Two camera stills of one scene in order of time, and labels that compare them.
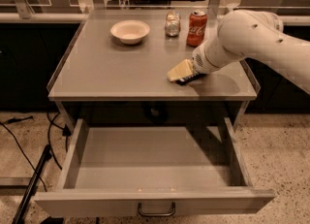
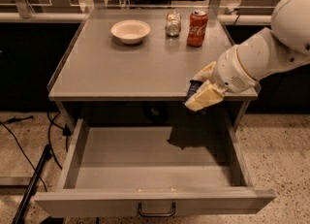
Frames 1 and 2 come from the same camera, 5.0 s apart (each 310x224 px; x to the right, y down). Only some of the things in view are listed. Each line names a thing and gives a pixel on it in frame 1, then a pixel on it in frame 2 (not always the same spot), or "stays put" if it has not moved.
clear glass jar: [172, 23] stays put
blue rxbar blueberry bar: [190, 79] -> [193, 87]
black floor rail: [46, 155] stays put
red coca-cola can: [197, 27] stays put
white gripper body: [201, 60] -> [232, 69]
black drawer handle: [154, 214] stays put
